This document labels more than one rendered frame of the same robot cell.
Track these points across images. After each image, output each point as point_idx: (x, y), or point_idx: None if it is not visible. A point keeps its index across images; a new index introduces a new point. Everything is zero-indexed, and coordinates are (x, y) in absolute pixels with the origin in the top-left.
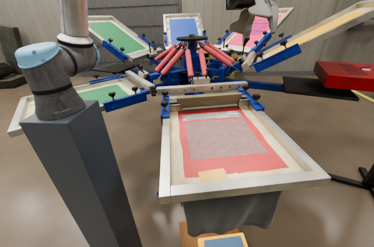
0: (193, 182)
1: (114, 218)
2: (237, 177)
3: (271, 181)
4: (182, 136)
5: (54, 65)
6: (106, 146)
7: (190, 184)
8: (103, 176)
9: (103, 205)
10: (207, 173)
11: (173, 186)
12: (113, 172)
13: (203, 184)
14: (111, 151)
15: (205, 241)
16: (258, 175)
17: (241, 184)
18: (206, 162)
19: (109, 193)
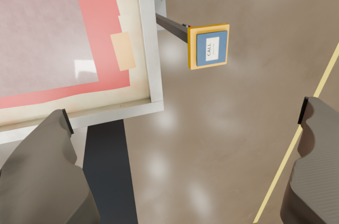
0: (135, 75)
1: (117, 124)
2: (127, 18)
3: None
4: (36, 99)
5: None
6: (92, 185)
7: (150, 82)
8: (113, 161)
9: (124, 142)
10: (122, 59)
11: (152, 99)
12: (95, 153)
13: (151, 67)
14: (86, 175)
15: (198, 65)
16: None
17: (151, 21)
18: (100, 59)
19: (113, 143)
